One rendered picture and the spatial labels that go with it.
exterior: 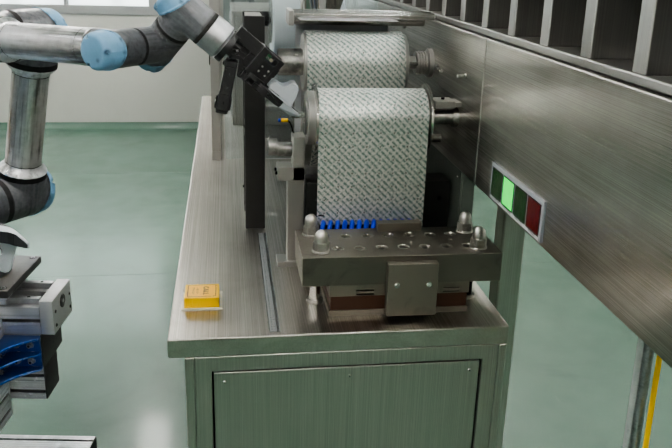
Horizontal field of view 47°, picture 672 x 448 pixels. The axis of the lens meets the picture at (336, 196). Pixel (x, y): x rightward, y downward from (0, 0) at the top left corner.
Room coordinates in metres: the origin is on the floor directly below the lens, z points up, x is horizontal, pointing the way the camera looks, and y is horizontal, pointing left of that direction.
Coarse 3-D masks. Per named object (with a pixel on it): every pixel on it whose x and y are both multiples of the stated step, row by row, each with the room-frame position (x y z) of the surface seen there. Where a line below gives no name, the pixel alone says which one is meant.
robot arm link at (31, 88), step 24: (48, 24) 1.79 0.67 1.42; (24, 72) 1.77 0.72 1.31; (48, 72) 1.79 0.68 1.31; (24, 96) 1.79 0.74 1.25; (24, 120) 1.80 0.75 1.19; (24, 144) 1.81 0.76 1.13; (0, 168) 1.82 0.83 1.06; (24, 168) 1.82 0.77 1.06; (24, 192) 1.81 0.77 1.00; (48, 192) 1.87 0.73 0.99; (24, 216) 1.83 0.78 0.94
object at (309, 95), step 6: (306, 96) 1.63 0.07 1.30; (312, 96) 1.61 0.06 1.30; (312, 102) 1.59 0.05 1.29; (312, 108) 1.58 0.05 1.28; (312, 114) 1.58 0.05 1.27; (312, 120) 1.58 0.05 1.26; (312, 126) 1.58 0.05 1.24; (312, 132) 1.58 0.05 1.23; (306, 138) 1.62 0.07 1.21; (312, 138) 1.59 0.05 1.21
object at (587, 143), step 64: (448, 64) 1.78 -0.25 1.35; (512, 64) 1.38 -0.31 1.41; (448, 128) 1.74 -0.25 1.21; (512, 128) 1.35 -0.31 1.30; (576, 128) 1.10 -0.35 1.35; (640, 128) 0.93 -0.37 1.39; (576, 192) 1.08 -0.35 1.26; (640, 192) 0.91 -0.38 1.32; (576, 256) 1.05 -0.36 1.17; (640, 256) 0.89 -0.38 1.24; (640, 320) 0.87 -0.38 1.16
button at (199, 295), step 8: (192, 288) 1.45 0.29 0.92; (200, 288) 1.45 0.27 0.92; (208, 288) 1.45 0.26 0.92; (216, 288) 1.45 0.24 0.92; (184, 296) 1.41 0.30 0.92; (192, 296) 1.41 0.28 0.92; (200, 296) 1.41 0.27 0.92; (208, 296) 1.41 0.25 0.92; (216, 296) 1.41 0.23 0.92; (184, 304) 1.40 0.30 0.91; (192, 304) 1.40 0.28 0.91; (200, 304) 1.41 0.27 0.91; (208, 304) 1.41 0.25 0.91; (216, 304) 1.41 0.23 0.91
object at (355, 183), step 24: (336, 168) 1.58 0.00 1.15; (360, 168) 1.59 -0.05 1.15; (384, 168) 1.59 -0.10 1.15; (408, 168) 1.60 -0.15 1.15; (336, 192) 1.58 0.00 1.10; (360, 192) 1.59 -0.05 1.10; (384, 192) 1.59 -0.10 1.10; (408, 192) 1.60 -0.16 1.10; (336, 216) 1.58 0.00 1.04; (360, 216) 1.59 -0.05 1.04; (384, 216) 1.59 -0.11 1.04; (408, 216) 1.60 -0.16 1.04
